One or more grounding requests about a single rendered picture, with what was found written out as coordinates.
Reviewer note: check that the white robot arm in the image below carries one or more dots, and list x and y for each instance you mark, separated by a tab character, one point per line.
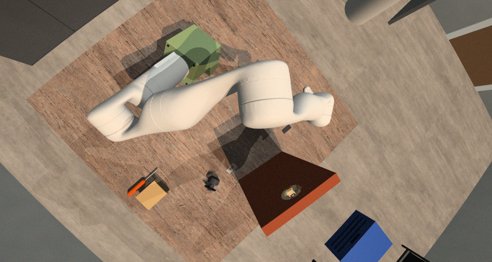
264	98

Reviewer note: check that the orange-handled screwdriver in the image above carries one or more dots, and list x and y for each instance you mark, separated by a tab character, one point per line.
139	185

